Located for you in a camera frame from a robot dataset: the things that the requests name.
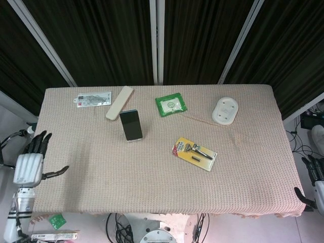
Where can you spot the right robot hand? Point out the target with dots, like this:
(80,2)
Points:
(319,189)

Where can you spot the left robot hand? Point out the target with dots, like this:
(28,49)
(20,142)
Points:
(27,169)

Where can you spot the black smartphone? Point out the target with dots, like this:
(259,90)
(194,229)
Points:
(131,125)

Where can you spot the round silver robot base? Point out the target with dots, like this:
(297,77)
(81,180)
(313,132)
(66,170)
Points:
(158,233)

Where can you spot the white phone stand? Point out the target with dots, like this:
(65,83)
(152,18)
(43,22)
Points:
(134,141)

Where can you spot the green circuit board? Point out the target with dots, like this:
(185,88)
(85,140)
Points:
(57,221)

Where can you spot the long white printed box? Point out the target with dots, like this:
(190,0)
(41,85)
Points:
(54,236)

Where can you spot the white blister pack card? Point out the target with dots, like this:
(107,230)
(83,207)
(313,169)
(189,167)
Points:
(93,99)

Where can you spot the black pleated curtain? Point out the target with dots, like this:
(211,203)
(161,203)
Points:
(291,50)
(202,40)
(17,63)
(101,40)

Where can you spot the beige flat stick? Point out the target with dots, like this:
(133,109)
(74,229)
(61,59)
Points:
(121,101)

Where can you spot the white oval soap dish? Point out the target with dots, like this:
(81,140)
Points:
(225,111)

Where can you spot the pink waffle tablecloth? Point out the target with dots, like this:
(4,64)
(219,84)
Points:
(152,182)

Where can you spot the razor in yellow blister pack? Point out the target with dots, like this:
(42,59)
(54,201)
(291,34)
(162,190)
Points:
(195,154)

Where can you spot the green wet wipes pack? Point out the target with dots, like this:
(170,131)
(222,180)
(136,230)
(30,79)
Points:
(170,104)

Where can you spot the metal tube chair frame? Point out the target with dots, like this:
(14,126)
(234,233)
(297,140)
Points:
(15,135)

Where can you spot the white slanted frame post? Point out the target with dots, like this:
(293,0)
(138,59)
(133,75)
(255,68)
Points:
(240,40)
(43,41)

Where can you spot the white upright frame post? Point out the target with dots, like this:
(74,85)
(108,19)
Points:
(157,40)

